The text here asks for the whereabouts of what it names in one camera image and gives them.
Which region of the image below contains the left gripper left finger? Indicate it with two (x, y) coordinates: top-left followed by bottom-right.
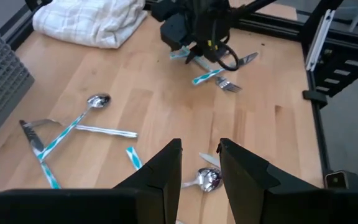
(0, 138), (183, 224)

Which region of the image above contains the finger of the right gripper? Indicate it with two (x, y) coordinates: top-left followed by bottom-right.
(160, 21), (190, 53)
(184, 45), (208, 65)

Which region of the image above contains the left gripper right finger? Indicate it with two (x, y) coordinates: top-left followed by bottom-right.
(216, 138), (358, 224)

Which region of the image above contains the teal-handled knife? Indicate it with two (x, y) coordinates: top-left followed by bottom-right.
(18, 119), (62, 190)
(169, 45), (191, 60)
(198, 151), (222, 169)
(192, 51), (260, 86)

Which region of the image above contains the teal-handled fork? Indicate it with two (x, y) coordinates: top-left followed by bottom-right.
(22, 118), (139, 139)
(194, 55), (242, 93)

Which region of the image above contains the teal-handled spoon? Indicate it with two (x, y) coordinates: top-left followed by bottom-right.
(181, 167), (224, 193)
(125, 146), (144, 171)
(37, 93), (112, 162)

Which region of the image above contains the white folded towel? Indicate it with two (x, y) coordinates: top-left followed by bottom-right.
(32, 0), (149, 50)

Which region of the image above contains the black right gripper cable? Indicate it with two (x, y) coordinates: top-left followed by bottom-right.
(211, 39), (241, 72)

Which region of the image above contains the small black camera box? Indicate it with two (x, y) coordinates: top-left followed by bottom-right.
(323, 169), (358, 190)

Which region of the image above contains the white metal bracket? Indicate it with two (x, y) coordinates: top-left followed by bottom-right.
(305, 8), (336, 72)

